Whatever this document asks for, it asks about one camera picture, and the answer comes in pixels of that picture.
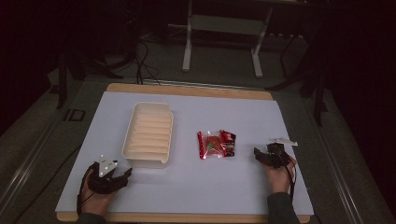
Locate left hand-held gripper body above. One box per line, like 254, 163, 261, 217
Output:
87, 154, 123, 196

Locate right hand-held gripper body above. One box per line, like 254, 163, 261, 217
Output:
262, 136, 299, 170

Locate person's right hand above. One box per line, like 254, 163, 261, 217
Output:
262, 155, 298, 194

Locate person's left hand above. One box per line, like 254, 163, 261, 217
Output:
79, 167, 119, 217

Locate red snack packet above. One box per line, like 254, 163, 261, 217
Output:
196, 129, 237, 161

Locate white ribbed plastic tray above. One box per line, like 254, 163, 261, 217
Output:
120, 101, 175, 170

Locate white table mat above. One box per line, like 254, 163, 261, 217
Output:
54, 91, 315, 217

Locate dark floor socket plate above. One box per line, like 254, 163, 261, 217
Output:
63, 108, 87, 122

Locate black metal stand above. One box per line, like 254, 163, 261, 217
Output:
55, 49, 125, 110
264, 29, 331, 128

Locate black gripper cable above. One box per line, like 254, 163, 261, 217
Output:
274, 148, 298, 203
76, 163, 96, 217

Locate metal floor rail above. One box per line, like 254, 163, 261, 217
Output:
302, 94, 366, 224
0, 102, 71, 216

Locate black floor cables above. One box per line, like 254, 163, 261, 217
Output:
134, 39, 163, 86

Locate white metal stand frame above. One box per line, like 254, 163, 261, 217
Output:
181, 0, 275, 79

